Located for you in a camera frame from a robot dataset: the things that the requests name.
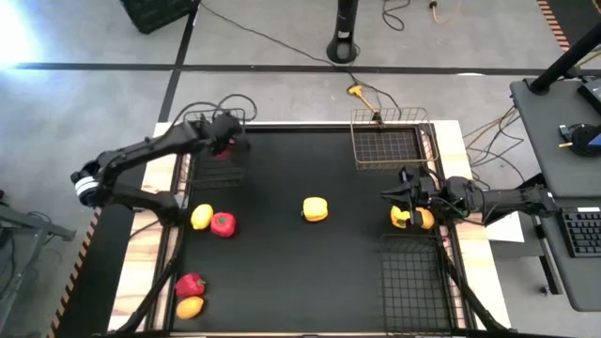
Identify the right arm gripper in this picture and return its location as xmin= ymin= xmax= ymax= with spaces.
xmin=379 ymin=166 xmax=448 ymax=228

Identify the yellow bell pepper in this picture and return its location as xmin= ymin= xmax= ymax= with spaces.
xmin=300 ymin=196 xmax=330 ymax=223
xmin=390 ymin=205 xmax=413 ymax=230

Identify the red bell pepper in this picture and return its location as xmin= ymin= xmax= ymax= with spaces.
xmin=214 ymin=138 xmax=236 ymax=161
xmin=209 ymin=211 xmax=238 ymax=238
xmin=174 ymin=272 xmax=208 ymax=300

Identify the orange yellow lemon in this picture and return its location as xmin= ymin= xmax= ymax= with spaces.
xmin=416 ymin=207 xmax=436 ymax=231
xmin=176 ymin=296 xmax=206 ymax=321

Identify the bright yellow lemon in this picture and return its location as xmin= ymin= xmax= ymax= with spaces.
xmin=190 ymin=203 xmax=215 ymax=231

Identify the yellow power plug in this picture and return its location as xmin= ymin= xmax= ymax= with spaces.
xmin=347 ymin=84 xmax=378 ymax=115

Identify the black plastic crate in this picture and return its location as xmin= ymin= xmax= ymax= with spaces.
xmin=119 ymin=0 xmax=202 ymax=36

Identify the grey desk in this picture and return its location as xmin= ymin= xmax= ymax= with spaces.
xmin=509 ymin=77 xmax=601 ymax=314

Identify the black keyboard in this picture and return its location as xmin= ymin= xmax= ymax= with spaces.
xmin=560 ymin=209 xmax=601 ymax=259

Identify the black round device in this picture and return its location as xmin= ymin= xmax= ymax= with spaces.
xmin=558 ymin=122 xmax=601 ymax=159

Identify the black slanted pole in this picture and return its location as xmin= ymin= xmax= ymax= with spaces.
xmin=528 ymin=22 xmax=601 ymax=96

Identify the grey metal stand leg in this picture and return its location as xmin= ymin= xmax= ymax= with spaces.
xmin=0 ymin=188 xmax=77 ymax=301

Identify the black wire basket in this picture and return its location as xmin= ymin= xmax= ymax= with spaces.
xmin=378 ymin=233 xmax=455 ymax=335
xmin=180 ymin=108 xmax=249 ymax=192

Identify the gold wire basket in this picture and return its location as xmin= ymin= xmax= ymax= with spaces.
xmin=349 ymin=106 xmax=440 ymax=172

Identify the long black floor cable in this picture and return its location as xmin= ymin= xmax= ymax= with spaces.
xmin=200 ymin=2 xmax=403 ymax=124

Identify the bundle of thin cables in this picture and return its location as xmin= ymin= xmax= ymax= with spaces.
xmin=463 ymin=106 xmax=528 ymax=185

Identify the black metal table frame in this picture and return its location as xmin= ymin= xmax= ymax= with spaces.
xmin=115 ymin=122 xmax=513 ymax=338

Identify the black round-base post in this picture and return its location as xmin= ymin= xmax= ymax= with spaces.
xmin=325 ymin=0 xmax=362 ymax=66

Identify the looped black cable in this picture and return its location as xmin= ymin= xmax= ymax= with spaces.
xmin=381 ymin=0 xmax=412 ymax=33

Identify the orange cable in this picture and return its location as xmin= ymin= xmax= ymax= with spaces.
xmin=428 ymin=0 xmax=465 ymax=26

